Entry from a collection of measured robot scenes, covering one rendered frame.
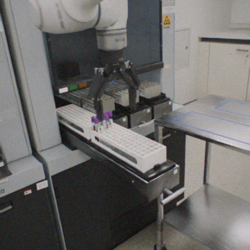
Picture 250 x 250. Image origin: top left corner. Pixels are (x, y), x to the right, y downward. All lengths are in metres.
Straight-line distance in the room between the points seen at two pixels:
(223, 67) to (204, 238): 2.34
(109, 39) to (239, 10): 3.25
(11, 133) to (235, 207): 1.15
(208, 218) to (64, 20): 1.16
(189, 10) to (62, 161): 2.57
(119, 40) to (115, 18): 0.06
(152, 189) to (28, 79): 0.62
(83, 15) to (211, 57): 2.86
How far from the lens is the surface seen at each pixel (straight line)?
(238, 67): 3.29
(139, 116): 1.33
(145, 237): 1.77
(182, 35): 3.30
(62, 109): 1.28
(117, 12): 0.81
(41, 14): 0.70
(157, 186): 0.85
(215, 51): 3.42
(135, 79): 0.93
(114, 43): 0.82
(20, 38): 1.09
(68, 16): 0.69
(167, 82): 1.55
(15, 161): 1.19
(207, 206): 1.56
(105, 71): 0.85
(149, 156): 0.82
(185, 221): 1.47
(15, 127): 1.13
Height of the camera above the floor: 1.28
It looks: 24 degrees down
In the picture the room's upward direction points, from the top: 4 degrees counter-clockwise
